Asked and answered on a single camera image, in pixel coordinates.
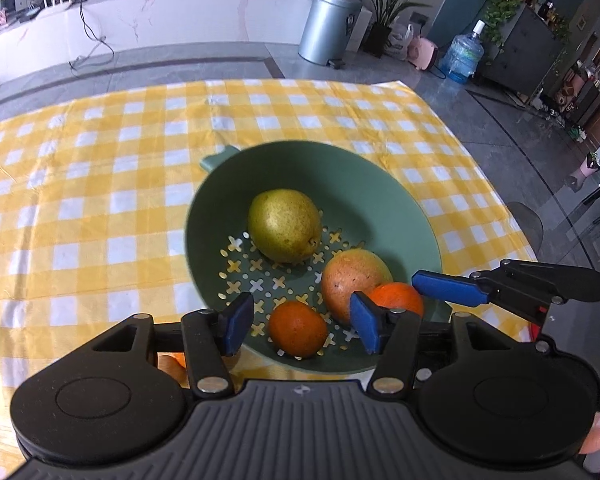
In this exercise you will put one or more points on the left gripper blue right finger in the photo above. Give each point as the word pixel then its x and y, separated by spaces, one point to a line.
pixel 392 335

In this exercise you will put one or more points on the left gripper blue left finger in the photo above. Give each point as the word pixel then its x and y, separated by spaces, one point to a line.
pixel 209 336

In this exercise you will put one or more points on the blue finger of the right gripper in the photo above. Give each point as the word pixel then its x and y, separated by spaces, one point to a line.
pixel 452 289

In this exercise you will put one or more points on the orange mandarin back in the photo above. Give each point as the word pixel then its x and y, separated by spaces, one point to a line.
pixel 397 295

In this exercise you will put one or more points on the orange mandarin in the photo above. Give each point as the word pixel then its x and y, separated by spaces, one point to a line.
pixel 397 295
pixel 173 368

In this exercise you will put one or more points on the orange mandarin front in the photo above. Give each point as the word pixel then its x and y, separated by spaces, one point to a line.
pixel 173 368

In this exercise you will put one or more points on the reddish-green mango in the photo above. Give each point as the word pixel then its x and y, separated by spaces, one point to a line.
pixel 353 270

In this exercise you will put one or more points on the large speckled orange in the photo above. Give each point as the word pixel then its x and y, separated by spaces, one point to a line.
pixel 297 329

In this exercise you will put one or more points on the green-yellow pear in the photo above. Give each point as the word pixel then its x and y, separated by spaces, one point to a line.
pixel 285 225

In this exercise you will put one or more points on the green colander bowl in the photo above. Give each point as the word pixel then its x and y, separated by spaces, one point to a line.
pixel 361 206

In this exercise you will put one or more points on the yellow checkered tablecloth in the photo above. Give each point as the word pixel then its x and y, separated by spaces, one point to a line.
pixel 94 193

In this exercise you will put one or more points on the blue water jug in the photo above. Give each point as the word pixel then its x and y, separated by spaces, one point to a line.
pixel 461 60

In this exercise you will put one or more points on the pink piggy bank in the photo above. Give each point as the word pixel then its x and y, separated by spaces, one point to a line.
pixel 422 53

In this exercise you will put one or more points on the dark cabinet with vines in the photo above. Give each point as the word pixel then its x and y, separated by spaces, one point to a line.
pixel 523 40

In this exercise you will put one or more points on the grey metal trash bin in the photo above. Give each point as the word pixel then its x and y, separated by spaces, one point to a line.
pixel 328 30

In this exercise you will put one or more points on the potted plant by bin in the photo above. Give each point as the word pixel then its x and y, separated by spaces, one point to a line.
pixel 384 14

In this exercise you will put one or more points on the white tv console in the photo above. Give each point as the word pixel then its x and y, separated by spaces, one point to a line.
pixel 100 26

